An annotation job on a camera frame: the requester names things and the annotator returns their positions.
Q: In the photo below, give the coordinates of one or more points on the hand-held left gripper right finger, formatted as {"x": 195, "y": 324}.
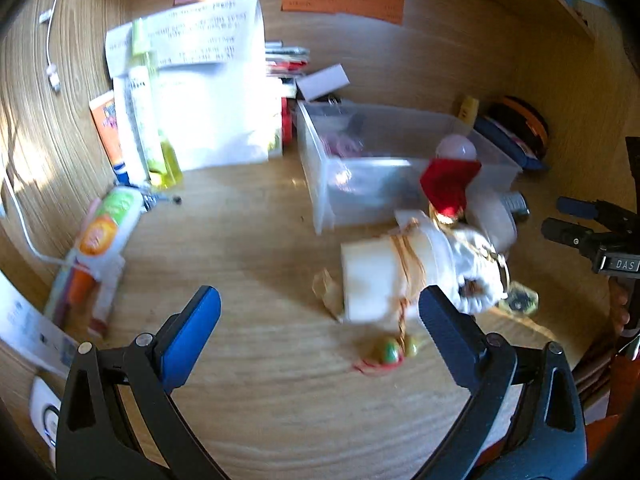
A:
{"x": 437, "y": 312}

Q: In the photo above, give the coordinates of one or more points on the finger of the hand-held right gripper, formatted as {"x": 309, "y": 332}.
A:
{"x": 575, "y": 206}
{"x": 562, "y": 232}

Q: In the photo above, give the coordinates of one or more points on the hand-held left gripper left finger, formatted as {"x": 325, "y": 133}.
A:
{"x": 200, "y": 325}

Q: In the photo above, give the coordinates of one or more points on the clear plastic bin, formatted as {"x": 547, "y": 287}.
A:
{"x": 360, "y": 180}

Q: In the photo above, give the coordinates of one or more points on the person's right hand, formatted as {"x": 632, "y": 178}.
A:
{"x": 620, "y": 305}

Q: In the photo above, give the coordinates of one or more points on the frosted white light bulb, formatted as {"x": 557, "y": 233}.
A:
{"x": 495, "y": 220}

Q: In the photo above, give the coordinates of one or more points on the yellow clear plastic trinket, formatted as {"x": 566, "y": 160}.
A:
{"x": 520, "y": 300}

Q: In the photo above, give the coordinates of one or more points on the dark blue pouch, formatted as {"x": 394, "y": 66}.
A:
{"x": 505, "y": 142}

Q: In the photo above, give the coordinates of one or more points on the pink tube with red cap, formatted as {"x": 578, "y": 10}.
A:
{"x": 107, "y": 300}

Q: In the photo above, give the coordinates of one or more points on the black and orange round case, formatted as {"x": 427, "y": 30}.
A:
{"x": 522, "y": 120}

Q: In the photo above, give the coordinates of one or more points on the amber clear wrapper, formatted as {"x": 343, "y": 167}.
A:
{"x": 327, "y": 292}

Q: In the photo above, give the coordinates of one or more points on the wooden desk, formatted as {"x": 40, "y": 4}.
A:
{"x": 280, "y": 410}

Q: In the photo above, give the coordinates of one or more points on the red cloth pouch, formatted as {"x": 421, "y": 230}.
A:
{"x": 450, "y": 185}

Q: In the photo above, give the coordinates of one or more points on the black pen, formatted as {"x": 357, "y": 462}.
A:
{"x": 155, "y": 199}

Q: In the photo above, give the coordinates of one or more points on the orange and green tube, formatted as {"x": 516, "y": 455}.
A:
{"x": 70, "y": 285}

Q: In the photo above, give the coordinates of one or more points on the white bottle with orange label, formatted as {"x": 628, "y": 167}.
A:
{"x": 105, "y": 225}

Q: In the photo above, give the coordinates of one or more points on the white card with blue print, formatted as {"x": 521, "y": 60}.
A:
{"x": 30, "y": 327}

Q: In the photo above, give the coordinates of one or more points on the white power socket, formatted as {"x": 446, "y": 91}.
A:
{"x": 42, "y": 410}

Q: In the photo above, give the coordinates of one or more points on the pink cloth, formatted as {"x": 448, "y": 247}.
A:
{"x": 345, "y": 145}

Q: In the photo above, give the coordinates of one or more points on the fruit print carton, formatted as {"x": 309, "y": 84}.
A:
{"x": 275, "y": 140}

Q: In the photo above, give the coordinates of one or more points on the plain white paper sheet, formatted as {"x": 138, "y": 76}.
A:
{"x": 215, "y": 115}

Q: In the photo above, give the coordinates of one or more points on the red box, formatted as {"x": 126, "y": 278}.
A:
{"x": 286, "y": 122}

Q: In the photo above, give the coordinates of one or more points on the yellow-green spray bottle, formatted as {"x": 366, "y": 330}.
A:
{"x": 150, "y": 105}

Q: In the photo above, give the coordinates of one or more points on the small white box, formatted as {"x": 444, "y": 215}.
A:
{"x": 322, "y": 82}

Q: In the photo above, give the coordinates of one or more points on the stack of sachets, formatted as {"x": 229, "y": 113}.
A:
{"x": 287, "y": 62}

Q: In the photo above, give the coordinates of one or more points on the printed white paper sheet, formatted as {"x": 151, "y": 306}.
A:
{"x": 205, "y": 30}

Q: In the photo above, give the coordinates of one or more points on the orange paper note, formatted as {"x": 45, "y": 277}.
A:
{"x": 345, "y": 2}

